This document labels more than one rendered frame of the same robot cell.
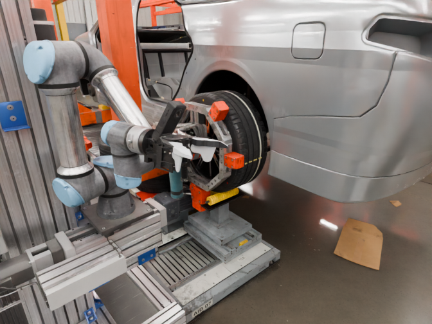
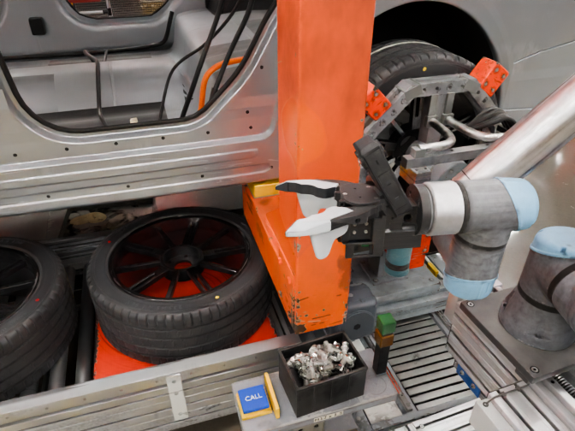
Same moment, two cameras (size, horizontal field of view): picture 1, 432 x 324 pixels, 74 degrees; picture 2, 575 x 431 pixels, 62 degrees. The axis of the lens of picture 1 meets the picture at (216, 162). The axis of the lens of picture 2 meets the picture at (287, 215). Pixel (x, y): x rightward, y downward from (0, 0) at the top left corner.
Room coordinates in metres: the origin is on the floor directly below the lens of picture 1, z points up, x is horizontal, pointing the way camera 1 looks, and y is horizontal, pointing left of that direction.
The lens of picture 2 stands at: (1.60, 1.63, 1.57)
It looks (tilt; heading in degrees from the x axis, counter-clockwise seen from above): 33 degrees down; 293
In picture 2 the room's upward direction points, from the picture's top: straight up
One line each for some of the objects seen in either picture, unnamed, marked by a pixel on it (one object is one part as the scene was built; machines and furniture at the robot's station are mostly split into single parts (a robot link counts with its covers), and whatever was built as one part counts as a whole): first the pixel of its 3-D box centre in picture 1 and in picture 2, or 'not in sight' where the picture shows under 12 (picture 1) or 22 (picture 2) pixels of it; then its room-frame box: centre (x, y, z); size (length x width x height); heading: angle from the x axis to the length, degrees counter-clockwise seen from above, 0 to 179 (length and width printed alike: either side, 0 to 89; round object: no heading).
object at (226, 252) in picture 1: (221, 231); (384, 285); (1.82, -0.04, 0.13); 0.50 x 0.36 x 0.10; 40
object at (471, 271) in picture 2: not in sight; (468, 254); (1.57, 0.98, 1.12); 0.11 x 0.08 x 0.11; 118
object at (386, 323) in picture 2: not in sight; (386, 323); (1.70, 0.70, 0.64); 0.04 x 0.04 x 0.04; 40
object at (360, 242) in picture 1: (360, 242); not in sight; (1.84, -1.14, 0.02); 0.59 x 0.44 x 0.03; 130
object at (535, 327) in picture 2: not in sight; (542, 305); (1.39, 0.75, 0.87); 0.15 x 0.15 x 0.10
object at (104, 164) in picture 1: (109, 173); not in sight; (1.02, 0.42, 0.98); 0.13 x 0.12 x 0.14; 147
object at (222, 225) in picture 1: (219, 209); (384, 252); (1.84, -0.03, 0.32); 0.40 x 0.30 x 0.28; 40
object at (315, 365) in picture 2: not in sight; (321, 371); (1.84, 0.81, 0.51); 0.20 x 0.14 x 0.13; 43
